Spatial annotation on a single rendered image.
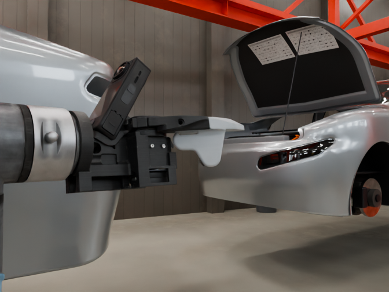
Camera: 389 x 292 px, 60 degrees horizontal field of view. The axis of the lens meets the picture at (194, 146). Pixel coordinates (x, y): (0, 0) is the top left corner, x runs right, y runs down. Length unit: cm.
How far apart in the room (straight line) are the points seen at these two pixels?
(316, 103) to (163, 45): 407
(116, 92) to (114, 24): 646
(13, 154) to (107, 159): 10
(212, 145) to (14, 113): 21
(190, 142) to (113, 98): 10
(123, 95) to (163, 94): 642
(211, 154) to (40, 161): 19
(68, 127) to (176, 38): 689
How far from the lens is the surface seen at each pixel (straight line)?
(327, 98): 365
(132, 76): 41
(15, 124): 33
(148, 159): 38
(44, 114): 34
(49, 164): 34
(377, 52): 768
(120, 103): 39
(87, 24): 672
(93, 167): 37
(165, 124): 38
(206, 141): 40
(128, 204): 654
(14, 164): 33
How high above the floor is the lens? 120
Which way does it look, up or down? 1 degrees up
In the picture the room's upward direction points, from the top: straight up
